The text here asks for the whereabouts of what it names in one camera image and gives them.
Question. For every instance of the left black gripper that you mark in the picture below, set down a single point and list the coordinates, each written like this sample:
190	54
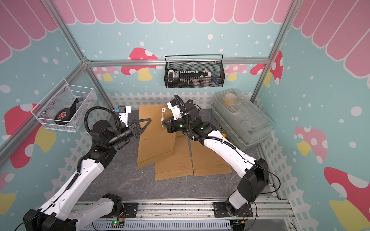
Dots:
134	129

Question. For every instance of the aluminium front rail frame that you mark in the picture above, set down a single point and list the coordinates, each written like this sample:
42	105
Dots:
195	214

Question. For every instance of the clear acrylic wall bin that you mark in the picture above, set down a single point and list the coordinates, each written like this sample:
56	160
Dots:
77	98

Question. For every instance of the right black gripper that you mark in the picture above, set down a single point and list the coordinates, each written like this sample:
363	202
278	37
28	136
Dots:
170	127

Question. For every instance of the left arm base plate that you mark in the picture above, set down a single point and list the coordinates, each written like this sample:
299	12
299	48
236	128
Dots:
128	210

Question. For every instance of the wrist white camera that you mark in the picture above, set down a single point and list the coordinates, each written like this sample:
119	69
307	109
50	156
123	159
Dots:
175	109
123	111

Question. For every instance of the green lit circuit board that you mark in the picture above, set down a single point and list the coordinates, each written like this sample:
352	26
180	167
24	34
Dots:
117	224

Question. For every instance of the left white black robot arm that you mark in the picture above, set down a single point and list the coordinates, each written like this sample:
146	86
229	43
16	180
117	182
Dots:
55	214

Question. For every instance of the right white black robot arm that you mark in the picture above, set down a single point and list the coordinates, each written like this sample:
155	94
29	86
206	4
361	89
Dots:
254	173

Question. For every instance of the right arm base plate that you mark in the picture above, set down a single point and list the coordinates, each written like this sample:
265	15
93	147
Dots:
226	210

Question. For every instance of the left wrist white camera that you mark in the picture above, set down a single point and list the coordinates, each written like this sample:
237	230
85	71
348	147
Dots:
123	111

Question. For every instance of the black wire mesh basket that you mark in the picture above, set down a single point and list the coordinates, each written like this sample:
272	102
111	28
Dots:
194	71

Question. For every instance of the clear plastic storage box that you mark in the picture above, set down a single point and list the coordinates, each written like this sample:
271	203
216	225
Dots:
244	123

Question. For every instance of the black tape roll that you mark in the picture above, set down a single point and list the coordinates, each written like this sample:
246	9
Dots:
63	116

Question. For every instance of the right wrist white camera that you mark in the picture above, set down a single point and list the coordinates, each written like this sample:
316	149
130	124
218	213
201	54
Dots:
175	109

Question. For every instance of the brown kraft file bag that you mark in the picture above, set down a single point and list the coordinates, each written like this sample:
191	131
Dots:
178	164
155	143
206	162

